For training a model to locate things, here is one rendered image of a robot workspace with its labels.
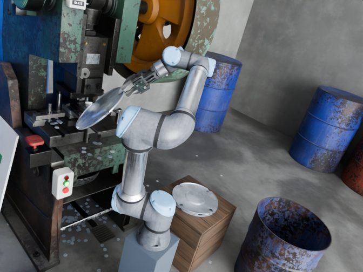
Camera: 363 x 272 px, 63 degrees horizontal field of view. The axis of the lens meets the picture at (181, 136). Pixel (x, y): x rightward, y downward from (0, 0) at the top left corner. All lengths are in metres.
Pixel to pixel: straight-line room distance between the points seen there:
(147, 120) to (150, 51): 0.86
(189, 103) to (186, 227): 0.87
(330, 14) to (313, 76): 0.77
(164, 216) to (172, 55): 0.65
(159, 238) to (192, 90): 0.64
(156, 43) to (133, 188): 0.87
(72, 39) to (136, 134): 0.62
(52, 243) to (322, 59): 3.69
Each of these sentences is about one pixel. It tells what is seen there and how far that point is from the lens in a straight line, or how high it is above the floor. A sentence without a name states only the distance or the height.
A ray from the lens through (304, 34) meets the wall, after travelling 4.42.
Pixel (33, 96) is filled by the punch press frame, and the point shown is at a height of 0.78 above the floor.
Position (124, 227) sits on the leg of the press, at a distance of 2.04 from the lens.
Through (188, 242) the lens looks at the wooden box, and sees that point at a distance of 1.76.
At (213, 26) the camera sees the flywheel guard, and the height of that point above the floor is 1.34.
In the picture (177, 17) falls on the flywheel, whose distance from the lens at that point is 1.63.
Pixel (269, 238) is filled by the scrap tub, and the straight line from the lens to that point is 1.70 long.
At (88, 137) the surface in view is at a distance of 1.60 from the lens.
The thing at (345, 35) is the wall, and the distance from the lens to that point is 4.27.
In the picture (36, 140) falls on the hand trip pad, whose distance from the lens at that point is 1.39.
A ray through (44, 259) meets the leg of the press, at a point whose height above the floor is 0.03.
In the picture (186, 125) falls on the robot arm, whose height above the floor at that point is 1.07.
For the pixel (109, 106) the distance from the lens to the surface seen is 1.40.
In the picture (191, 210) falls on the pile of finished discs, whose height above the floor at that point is 0.37.
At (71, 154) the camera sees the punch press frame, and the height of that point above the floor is 0.65.
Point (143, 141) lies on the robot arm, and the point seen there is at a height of 1.00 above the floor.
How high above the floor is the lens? 1.45
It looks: 25 degrees down
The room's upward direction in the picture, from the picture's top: 15 degrees clockwise
